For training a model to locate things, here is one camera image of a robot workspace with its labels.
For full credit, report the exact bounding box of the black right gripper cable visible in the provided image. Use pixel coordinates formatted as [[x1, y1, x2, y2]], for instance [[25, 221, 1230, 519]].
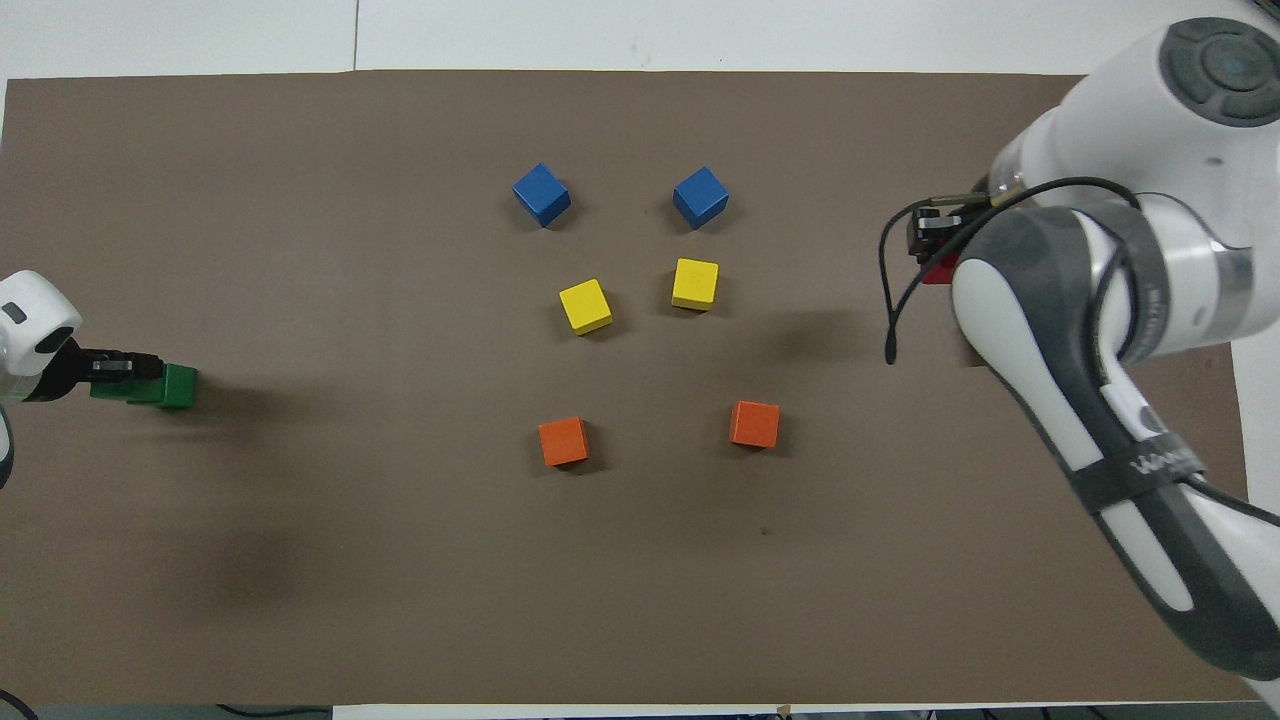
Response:
[[880, 178, 1146, 366]]

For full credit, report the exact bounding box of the orange wooden block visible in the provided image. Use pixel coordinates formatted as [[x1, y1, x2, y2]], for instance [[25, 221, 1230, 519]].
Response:
[[728, 400, 782, 450], [537, 416, 591, 468]]

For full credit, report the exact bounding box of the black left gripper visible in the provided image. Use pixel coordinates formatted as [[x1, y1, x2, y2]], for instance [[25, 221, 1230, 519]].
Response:
[[30, 338, 164, 401]]

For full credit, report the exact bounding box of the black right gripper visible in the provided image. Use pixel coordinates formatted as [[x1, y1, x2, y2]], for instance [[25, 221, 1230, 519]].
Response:
[[905, 200, 986, 263]]

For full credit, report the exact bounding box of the blue wooden block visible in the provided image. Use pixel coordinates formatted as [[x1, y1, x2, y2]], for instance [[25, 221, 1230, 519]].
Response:
[[671, 165, 730, 232], [511, 162, 573, 229]]

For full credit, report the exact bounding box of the yellow wooden block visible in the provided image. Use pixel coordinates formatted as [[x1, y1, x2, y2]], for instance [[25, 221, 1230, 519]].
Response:
[[557, 278, 615, 337], [670, 257, 721, 312]]

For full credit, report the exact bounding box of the brown table mat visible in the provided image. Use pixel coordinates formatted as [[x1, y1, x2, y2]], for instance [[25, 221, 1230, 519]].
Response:
[[0, 70, 1256, 707]]

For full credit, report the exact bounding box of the green wooden block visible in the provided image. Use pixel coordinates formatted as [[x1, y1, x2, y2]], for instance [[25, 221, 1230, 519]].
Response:
[[89, 374, 166, 405], [150, 363, 199, 410]]

